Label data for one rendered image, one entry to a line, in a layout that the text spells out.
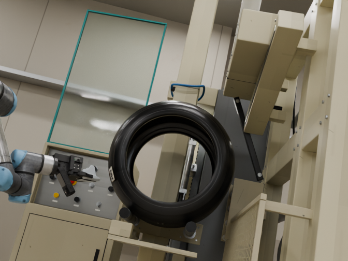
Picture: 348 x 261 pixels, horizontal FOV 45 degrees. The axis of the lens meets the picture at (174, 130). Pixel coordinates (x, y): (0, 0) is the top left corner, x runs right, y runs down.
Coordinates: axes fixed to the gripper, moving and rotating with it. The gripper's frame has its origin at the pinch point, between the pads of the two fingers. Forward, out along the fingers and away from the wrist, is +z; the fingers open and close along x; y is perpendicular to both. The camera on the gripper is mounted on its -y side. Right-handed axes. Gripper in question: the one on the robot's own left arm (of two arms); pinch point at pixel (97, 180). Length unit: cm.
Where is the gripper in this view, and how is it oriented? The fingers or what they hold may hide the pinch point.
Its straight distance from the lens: 178.4
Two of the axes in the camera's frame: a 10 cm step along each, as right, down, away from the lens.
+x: -6.0, 3.3, 7.3
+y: 0.0, -9.1, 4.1
